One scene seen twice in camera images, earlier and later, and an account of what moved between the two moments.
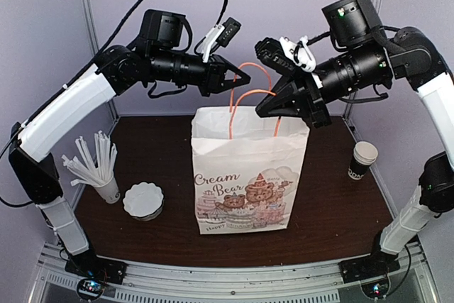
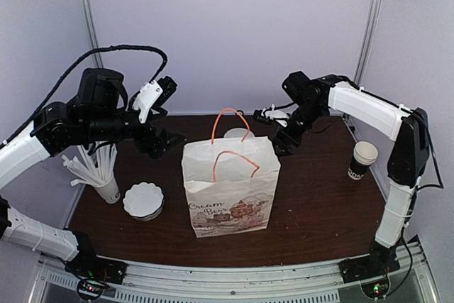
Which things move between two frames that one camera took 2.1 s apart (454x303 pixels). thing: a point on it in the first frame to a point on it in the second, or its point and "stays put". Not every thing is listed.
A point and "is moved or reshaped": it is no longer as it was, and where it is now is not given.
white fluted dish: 144,201 stays put
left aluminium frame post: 87,6 stays put
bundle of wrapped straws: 84,169 stays put
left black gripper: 216,74 to 158,147
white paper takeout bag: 248,167 is moved or reshaped
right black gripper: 274,103 to 281,135
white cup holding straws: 110,191 stays put
